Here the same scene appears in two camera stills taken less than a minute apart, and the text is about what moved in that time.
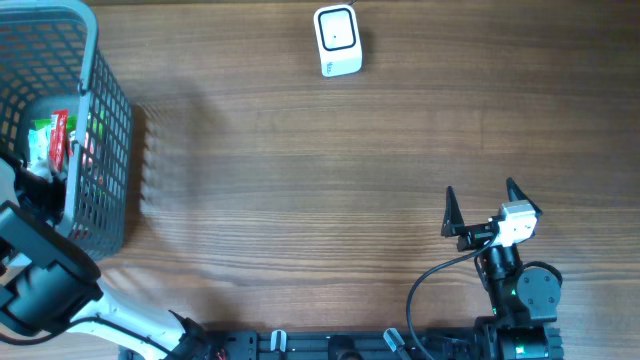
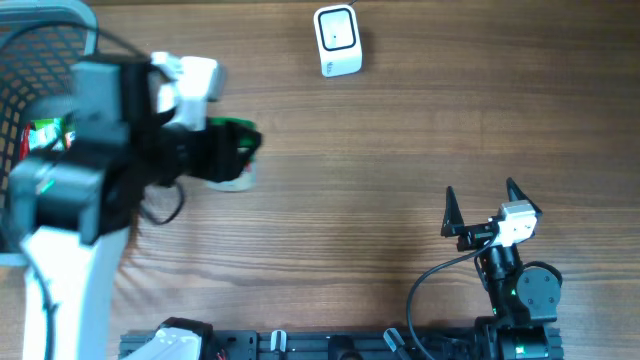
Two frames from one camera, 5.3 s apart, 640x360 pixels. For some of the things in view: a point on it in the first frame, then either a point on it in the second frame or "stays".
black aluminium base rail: [280, 344] stays
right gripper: [454, 225] stays
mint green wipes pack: [40, 152] stays
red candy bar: [59, 146] to [24, 146]
